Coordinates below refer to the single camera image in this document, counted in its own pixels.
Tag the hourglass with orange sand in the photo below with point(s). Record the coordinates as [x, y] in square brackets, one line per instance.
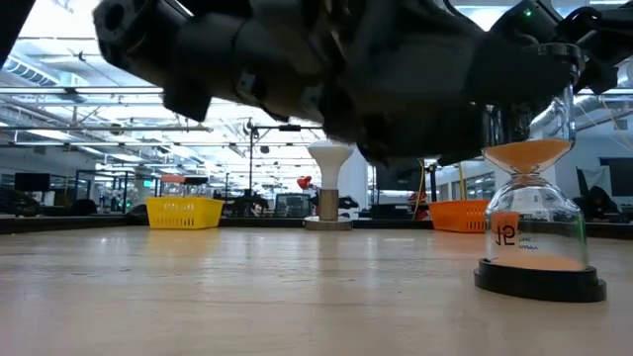
[536, 207]

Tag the pink capped hourglass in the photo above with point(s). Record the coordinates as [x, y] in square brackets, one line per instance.
[172, 178]

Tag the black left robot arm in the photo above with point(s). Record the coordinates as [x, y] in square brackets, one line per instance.
[207, 54]

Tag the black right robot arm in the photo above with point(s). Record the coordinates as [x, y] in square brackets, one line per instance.
[608, 34]

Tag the large black monitor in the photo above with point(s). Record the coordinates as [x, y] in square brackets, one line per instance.
[398, 179]

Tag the white bulb table lamp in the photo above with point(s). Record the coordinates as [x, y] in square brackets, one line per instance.
[330, 163]

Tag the white building column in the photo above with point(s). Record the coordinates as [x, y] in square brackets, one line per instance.
[357, 183]

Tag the orange plastic basket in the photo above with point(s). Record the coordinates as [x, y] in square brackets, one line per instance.
[457, 216]

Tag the black desk monitor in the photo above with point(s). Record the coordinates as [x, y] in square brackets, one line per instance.
[620, 177]

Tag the yellow plastic basket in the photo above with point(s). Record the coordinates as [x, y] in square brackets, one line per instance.
[184, 213]

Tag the small black monitor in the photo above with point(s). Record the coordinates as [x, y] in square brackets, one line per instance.
[30, 182]

